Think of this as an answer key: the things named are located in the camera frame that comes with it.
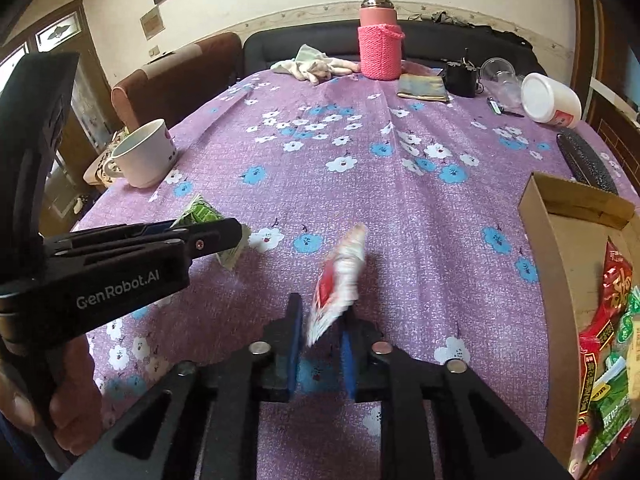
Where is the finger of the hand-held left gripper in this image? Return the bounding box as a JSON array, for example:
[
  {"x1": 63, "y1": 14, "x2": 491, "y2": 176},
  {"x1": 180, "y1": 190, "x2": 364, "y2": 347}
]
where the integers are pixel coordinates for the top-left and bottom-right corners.
[
  {"x1": 75, "y1": 220, "x2": 176, "y2": 237},
  {"x1": 42, "y1": 217, "x2": 242, "y2": 283}
]

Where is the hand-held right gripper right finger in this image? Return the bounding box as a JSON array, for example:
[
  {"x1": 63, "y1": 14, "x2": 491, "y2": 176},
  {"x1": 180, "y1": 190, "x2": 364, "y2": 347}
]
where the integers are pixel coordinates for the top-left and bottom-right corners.
[{"x1": 341, "y1": 306, "x2": 573, "y2": 480}]

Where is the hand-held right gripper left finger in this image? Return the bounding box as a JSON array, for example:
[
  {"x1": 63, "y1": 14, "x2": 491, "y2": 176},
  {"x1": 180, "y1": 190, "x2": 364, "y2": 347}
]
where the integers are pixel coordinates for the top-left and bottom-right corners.
[{"x1": 59, "y1": 293, "x2": 305, "y2": 480}]

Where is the green white snack packet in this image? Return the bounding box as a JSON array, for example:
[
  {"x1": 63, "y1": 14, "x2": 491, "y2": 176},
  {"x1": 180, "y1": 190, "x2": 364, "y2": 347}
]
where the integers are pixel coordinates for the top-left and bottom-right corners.
[
  {"x1": 615, "y1": 285, "x2": 640, "y2": 361},
  {"x1": 171, "y1": 193, "x2": 252, "y2": 274}
]

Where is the red white snack packet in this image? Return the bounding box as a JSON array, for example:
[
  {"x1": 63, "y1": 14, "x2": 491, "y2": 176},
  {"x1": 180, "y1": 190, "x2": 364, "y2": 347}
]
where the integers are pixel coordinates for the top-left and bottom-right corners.
[{"x1": 304, "y1": 223, "x2": 369, "y2": 347}]

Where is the pink snack packet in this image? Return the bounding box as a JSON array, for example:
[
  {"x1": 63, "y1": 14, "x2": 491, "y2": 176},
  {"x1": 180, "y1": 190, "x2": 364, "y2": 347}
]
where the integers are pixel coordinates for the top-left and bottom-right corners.
[{"x1": 567, "y1": 432, "x2": 593, "y2": 476}]

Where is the cardboard box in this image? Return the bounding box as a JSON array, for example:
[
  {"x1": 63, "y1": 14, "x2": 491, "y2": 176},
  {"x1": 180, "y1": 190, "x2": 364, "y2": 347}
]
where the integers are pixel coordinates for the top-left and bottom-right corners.
[{"x1": 517, "y1": 171, "x2": 640, "y2": 468}]

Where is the dark red foil snack packet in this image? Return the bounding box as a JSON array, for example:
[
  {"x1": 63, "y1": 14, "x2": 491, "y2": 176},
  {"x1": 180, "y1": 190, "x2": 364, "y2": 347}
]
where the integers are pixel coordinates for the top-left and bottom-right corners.
[{"x1": 599, "y1": 240, "x2": 635, "y2": 321}]

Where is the person's left hand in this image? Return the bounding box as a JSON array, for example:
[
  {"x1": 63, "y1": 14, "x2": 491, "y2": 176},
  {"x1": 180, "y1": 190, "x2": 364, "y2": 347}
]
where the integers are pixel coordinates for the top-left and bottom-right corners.
[{"x1": 0, "y1": 332, "x2": 103, "y2": 456}]

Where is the white mug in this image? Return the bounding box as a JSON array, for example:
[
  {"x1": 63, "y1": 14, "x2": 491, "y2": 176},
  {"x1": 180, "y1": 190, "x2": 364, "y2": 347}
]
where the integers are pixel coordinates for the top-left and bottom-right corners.
[{"x1": 102, "y1": 118, "x2": 179, "y2": 189}]

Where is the patterned cloth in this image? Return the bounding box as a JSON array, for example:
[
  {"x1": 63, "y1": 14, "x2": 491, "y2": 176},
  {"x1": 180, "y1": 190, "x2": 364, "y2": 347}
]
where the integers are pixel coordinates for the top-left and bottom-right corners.
[{"x1": 82, "y1": 127, "x2": 132, "y2": 188}]

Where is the purple floral tablecloth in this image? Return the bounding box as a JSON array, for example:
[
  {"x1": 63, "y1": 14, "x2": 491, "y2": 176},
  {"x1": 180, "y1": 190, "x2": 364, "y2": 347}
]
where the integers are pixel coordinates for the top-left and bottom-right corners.
[{"x1": 70, "y1": 62, "x2": 626, "y2": 480}]

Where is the wooden glass door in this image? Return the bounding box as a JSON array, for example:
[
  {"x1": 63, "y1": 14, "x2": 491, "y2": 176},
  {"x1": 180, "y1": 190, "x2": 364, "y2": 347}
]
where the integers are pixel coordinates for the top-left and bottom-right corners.
[{"x1": 0, "y1": 0, "x2": 113, "y2": 241}]

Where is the brown armchair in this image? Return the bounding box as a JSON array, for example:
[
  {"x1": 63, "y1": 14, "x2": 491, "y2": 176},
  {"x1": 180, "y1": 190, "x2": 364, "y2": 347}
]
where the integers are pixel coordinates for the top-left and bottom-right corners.
[{"x1": 111, "y1": 31, "x2": 244, "y2": 133}]

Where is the white rag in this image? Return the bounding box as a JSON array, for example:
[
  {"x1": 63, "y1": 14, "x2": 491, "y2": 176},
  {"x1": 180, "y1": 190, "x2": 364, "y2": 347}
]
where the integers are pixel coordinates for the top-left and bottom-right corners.
[{"x1": 270, "y1": 44, "x2": 362, "y2": 85}]

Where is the black sofa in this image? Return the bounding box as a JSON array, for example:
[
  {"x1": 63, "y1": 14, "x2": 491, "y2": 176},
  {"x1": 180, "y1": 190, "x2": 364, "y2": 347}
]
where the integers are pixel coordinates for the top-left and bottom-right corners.
[{"x1": 242, "y1": 19, "x2": 548, "y2": 86}]

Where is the pink thermos bottle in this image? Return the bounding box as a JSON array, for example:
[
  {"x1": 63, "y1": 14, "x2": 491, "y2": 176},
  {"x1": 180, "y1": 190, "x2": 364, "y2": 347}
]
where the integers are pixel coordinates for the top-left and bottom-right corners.
[{"x1": 357, "y1": 0, "x2": 405, "y2": 81}]

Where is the small black pouch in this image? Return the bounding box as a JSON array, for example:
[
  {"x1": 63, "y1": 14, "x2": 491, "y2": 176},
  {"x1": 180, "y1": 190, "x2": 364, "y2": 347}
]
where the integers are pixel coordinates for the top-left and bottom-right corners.
[{"x1": 442, "y1": 49, "x2": 483, "y2": 98}]

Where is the small lighter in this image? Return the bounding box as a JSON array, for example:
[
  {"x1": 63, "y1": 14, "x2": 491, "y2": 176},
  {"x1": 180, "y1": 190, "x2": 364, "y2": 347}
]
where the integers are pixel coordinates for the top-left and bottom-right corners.
[{"x1": 487, "y1": 97, "x2": 525, "y2": 118}]

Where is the black glasses case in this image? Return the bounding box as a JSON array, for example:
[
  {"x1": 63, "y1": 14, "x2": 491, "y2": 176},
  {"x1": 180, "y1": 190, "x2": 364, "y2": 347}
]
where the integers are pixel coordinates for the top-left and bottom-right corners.
[{"x1": 556, "y1": 127, "x2": 621, "y2": 196}]

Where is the clear plastic cup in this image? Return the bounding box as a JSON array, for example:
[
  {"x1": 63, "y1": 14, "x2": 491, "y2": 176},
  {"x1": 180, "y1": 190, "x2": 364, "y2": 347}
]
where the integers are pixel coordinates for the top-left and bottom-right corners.
[{"x1": 480, "y1": 57, "x2": 523, "y2": 106}]

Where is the dark cloth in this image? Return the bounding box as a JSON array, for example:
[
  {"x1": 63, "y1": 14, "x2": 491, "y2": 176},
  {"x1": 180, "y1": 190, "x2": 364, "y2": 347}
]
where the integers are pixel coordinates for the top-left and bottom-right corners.
[{"x1": 425, "y1": 10, "x2": 501, "y2": 28}]

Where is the white plastic jar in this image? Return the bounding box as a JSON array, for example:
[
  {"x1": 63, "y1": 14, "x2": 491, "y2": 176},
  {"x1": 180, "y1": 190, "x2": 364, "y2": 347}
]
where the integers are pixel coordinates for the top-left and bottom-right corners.
[{"x1": 521, "y1": 72, "x2": 583, "y2": 127}]

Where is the wooden partition cabinet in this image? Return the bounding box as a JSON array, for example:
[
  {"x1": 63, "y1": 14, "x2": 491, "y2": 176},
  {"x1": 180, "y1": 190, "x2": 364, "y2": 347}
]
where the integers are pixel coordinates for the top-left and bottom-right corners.
[{"x1": 570, "y1": 0, "x2": 640, "y2": 161}]

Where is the small wall plaque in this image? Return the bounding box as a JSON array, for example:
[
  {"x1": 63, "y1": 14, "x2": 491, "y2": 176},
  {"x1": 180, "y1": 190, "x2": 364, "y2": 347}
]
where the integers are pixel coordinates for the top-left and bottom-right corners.
[{"x1": 140, "y1": 5, "x2": 166, "y2": 41}]

